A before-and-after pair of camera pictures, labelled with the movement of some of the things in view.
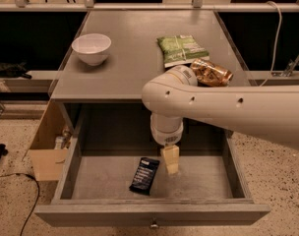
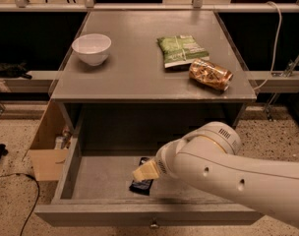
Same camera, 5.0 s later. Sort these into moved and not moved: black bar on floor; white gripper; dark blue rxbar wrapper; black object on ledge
Moved: white gripper
Not moved: dark blue rxbar wrapper; black object on ledge; black bar on floor
